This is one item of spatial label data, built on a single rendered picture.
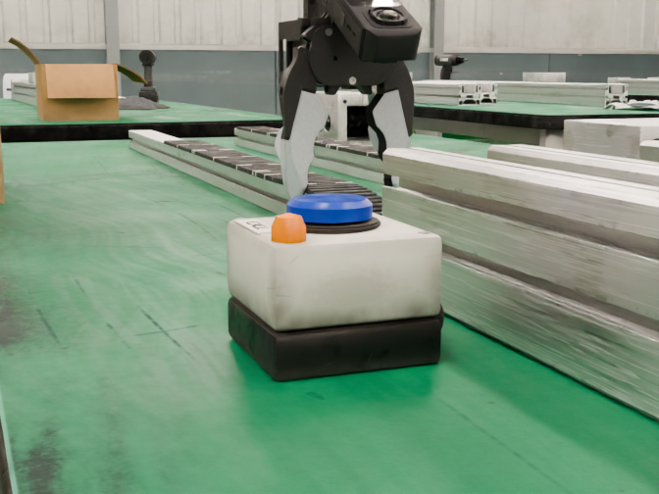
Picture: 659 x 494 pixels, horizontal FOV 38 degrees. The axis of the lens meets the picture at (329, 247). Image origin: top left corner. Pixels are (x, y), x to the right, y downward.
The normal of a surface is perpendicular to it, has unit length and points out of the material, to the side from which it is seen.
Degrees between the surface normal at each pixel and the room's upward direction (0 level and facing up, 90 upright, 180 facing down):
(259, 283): 90
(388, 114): 90
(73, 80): 68
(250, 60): 90
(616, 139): 90
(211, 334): 0
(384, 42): 118
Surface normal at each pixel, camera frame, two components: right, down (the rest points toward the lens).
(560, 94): -0.94, 0.06
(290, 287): 0.36, 0.17
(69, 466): 0.00, -0.98
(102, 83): 0.32, -0.20
